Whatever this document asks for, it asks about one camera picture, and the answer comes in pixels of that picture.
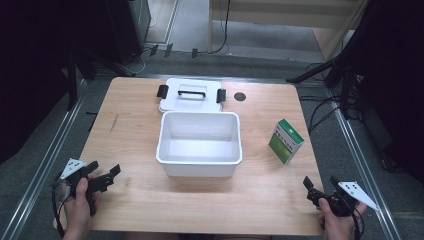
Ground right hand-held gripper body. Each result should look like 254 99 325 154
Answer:
306 181 381 218

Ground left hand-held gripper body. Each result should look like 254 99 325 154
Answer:
59 158 116 218

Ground green and white carton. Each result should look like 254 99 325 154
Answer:
268 118 305 165

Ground white plastic storage box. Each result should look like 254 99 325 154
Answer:
155 110 244 178

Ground person's right hand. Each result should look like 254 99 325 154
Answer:
317 197 368 240

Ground person's left hand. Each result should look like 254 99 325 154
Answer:
61 176 101 240

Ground black tripod stand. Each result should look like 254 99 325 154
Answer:
285 49 363 120
61 44 138 112

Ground dark curtain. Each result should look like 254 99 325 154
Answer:
346 0 424 184
0 0 116 166

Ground black cabinet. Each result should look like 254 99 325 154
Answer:
105 0 152 66

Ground metal floor rail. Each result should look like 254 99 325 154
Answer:
0 79 89 240
326 89 403 240

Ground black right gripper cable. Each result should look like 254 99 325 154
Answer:
346 199 367 240

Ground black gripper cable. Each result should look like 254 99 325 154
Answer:
346 199 367 240
51 171 72 238

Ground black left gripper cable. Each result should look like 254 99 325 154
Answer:
51 171 72 238

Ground black floor cables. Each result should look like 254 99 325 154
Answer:
298 61 366 134

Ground white lid with black handle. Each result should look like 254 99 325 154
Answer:
156 77 228 114

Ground white floor cable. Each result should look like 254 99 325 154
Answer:
131 14 158 75

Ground light wooden frame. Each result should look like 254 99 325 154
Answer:
207 0 370 62

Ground black hanging cable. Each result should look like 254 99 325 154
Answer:
211 0 232 55

